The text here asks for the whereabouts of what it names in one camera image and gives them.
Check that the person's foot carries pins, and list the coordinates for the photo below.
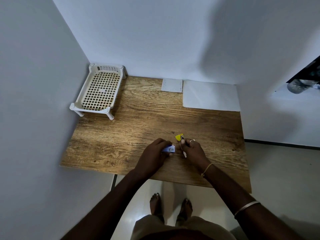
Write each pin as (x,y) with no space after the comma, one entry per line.
(185,209)
(156,207)

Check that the person's right foot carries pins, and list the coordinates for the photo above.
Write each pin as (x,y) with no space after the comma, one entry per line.
(185,209)

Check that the yellow wrist thread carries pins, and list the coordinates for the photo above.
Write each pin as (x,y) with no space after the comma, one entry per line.
(207,169)

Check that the small blue staple box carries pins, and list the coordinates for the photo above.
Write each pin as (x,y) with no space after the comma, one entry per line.
(170,148)

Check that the grey round container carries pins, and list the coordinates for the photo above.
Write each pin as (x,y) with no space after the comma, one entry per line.
(298,86)

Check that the yellow and silver stapler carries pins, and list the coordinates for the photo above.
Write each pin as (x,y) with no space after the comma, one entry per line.
(180,142)

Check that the person's right forearm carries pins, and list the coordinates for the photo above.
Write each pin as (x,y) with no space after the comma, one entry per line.
(247,204)

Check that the white plastic lattice tray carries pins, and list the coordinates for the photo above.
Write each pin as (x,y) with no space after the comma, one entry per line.
(100,91)

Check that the large white paper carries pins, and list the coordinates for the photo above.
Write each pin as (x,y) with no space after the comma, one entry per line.
(211,96)

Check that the olive trousers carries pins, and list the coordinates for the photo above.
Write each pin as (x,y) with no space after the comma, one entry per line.
(182,228)

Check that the person's right hand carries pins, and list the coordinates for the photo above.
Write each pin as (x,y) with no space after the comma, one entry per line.
(196,153)

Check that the small white paper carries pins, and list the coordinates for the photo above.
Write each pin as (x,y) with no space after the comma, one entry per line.
(172,85)

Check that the person's left hand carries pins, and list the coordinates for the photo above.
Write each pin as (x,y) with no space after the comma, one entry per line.
(151,157)

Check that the person's left forearm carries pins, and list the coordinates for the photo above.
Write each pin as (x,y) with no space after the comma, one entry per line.
(102,207)

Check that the silver bangle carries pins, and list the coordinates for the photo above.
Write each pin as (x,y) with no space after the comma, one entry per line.
(246,207)

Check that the person's left foot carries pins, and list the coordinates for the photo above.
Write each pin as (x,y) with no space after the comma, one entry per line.
(156,207)

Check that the black table leg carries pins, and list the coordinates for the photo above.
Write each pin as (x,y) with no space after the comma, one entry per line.
(114,181)

